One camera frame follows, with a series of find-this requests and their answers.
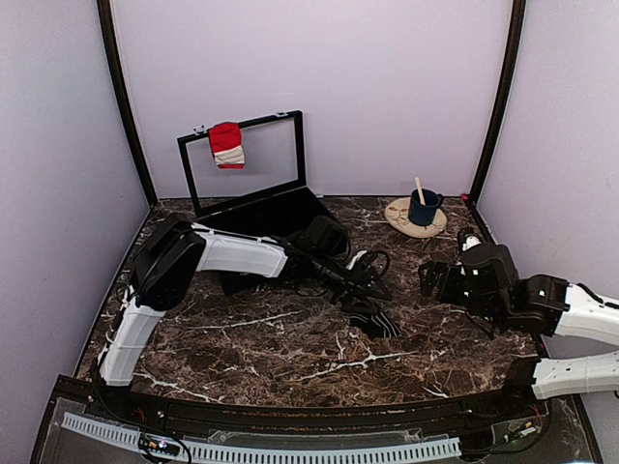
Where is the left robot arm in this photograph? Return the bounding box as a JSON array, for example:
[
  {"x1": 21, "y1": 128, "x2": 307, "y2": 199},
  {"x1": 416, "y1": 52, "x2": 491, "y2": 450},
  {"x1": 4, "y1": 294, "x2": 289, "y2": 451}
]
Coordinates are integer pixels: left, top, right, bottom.
[{"x1": 91, "y1": 215, "x2": 400, "y2": 421}]

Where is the black front rail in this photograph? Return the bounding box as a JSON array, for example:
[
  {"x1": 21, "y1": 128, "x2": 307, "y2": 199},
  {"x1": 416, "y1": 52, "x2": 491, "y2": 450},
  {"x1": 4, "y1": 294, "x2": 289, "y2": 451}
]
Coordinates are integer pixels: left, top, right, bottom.
[{"x1": 52, "y1": 375, "x2": 555, "y2": 435}]

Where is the left black frame post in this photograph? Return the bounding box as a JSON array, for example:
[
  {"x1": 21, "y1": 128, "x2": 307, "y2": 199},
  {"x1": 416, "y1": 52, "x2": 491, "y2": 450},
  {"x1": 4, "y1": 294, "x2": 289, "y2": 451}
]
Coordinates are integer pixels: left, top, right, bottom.
[{"x1": 96, "y1": 0, "x2": 158, "y2": 207}]

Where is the dark blue mug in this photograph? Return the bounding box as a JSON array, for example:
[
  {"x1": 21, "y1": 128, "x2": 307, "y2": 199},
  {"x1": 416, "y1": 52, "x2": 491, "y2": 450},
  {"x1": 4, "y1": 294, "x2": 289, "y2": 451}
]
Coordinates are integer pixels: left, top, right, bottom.
[{"x1": 408, "y1": 188, "x2": 444, "y2": 226}]

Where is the white slotted cable duct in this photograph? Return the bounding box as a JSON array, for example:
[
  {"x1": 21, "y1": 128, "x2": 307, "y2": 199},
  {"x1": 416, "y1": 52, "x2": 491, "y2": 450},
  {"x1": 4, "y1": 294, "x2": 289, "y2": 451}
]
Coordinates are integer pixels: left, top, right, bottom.
[{"x1": 61, "y1": 413, "x2": 462, "y2": 463}]

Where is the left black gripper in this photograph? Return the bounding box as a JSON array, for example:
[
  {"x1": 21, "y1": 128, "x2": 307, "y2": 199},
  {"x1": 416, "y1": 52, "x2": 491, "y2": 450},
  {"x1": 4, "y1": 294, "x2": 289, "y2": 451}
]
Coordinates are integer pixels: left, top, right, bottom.
[{"x1": 310, "y1": 252, "x2": 393, "y2": 314}]

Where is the wooden stick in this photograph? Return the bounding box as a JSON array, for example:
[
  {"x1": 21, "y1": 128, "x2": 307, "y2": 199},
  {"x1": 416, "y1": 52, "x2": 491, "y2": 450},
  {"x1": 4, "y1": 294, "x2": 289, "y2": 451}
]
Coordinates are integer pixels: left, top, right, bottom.
[{"x1": 414, "y1": 177, "x2": 427, "y2": 206}]

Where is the black display case box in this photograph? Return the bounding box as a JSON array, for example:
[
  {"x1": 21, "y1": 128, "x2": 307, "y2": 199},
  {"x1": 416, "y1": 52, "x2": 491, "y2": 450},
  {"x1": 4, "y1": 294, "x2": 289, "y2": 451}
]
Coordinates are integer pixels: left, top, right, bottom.
[{"x1": 177, "y1": 110, "x2": 335, "y2": 237}]

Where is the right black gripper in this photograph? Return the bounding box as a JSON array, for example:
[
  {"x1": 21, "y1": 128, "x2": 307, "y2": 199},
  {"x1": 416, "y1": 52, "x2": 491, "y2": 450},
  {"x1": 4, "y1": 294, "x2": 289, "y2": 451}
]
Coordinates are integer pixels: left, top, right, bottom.
[{"x1": 420, "y1": 258, "x2": 507, "y2": 328}]

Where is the right black frame post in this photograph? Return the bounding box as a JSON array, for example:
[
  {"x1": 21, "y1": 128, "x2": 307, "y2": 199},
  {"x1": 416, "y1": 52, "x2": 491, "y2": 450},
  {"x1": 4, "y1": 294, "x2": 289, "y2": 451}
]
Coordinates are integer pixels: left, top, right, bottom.
[{"x1": 468, "y1": 0, "x2": 526, "y2": 205}]

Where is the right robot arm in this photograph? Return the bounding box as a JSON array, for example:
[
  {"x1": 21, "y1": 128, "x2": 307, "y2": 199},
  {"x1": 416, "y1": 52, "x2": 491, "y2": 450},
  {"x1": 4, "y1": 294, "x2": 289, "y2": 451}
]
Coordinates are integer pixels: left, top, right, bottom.
[{"x1": 418, "y1": 243, "x2": 618, "y2": 420}]

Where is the black frame post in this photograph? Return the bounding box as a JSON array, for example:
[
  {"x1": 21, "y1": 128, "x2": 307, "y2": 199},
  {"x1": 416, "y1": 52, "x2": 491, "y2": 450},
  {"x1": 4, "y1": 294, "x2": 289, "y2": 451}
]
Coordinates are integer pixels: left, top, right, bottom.
[
  {"x1": 96, "y1": 0, "x2": 158, "y2": 207},
  {"x1": 468, "y1": 0, "x2": 526, "y2": 205}
]

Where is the small green circuit board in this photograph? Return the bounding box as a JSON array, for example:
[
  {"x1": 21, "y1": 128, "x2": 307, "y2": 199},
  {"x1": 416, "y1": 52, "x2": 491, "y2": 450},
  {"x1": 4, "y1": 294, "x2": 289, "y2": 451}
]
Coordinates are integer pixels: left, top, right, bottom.
[{"x1": 137, "y1": 434, "x2": 182, "y2": 457}]

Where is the red and beige sock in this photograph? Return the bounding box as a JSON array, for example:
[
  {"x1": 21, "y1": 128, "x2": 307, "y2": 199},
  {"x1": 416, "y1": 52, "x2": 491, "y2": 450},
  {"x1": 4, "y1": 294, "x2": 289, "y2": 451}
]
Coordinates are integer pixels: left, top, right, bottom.
[{"x1": 208, "y1": 122, "x2": 246, "y2": 169}]

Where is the beige ceramic saucer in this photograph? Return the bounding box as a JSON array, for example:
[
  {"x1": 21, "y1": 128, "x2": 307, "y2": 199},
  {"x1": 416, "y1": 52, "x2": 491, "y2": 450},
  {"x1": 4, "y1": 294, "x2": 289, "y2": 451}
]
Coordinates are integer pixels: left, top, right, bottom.
[{"x1": 384, "y1": 196, "x2": 449, "y2": 239}]

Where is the black white striped sock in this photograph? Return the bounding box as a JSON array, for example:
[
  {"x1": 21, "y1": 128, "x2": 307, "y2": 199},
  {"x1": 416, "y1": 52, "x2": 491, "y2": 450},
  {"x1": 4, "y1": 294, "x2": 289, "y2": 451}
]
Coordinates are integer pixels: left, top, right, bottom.
[{"x1": 349, "y1": 311, "x2": 400, "y2": 338}]

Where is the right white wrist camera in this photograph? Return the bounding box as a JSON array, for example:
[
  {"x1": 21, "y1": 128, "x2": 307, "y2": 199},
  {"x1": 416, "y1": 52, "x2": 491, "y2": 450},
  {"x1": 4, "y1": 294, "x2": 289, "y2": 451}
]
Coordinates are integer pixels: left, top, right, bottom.
[{"x1": 457, "y1": 227, "x2": 483, "y2": 254}]

